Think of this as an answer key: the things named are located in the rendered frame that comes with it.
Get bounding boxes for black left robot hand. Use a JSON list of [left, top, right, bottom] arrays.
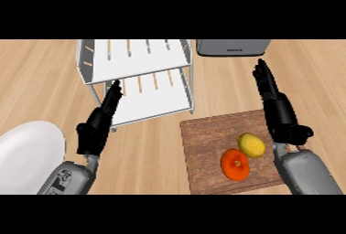
[[74, 80, 125, 156]]

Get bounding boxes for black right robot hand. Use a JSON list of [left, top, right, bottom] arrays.
[[252, 58, 315, 146]]

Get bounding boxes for yellow lemon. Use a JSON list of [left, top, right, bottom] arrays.
[[236, 132, 268, 159]]

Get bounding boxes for brown wooden cutting board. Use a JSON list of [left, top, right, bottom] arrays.
[[179, 109, 287, 196]]

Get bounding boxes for white plate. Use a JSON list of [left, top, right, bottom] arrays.
[[0, 120, 69, 196]]

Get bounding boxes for orange fruit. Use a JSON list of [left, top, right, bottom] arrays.
[[219, 147, 252, 182]]

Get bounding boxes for grey appliance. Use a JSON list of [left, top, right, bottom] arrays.
[[196, 39, 274, 58]]

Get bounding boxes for white tiered wire basket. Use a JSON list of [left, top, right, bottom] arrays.
[[74, 39, 197, 133]]

